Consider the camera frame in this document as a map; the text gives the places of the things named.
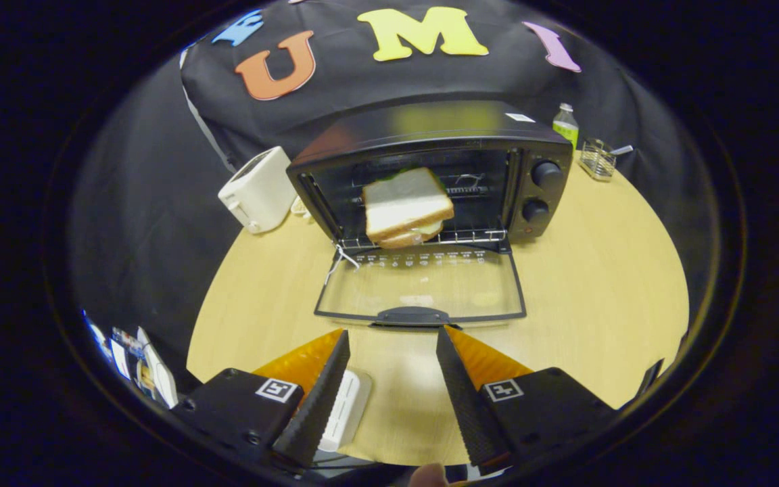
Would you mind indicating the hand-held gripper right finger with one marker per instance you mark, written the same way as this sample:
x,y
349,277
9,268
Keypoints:
x,y
467,396

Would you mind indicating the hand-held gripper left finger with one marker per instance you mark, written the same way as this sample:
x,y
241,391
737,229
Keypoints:
x,y
318,399

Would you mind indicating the white bread sandwich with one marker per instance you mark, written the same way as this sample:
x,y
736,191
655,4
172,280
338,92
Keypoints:
x,y
403,203

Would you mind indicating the black toaster oven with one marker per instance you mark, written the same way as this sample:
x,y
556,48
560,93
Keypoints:
x,y
430,118

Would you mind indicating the white pop-up toaster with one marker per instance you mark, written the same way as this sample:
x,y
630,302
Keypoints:
x,y
261,193

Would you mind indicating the white rectangular tray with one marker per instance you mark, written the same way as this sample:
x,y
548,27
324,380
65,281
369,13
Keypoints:
x,y
350,406

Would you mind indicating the green label plastic bottle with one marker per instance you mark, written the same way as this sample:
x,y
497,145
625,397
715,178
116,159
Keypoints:
x,y
565,128

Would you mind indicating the metal spoon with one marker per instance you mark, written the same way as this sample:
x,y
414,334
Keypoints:
x,y
623,149

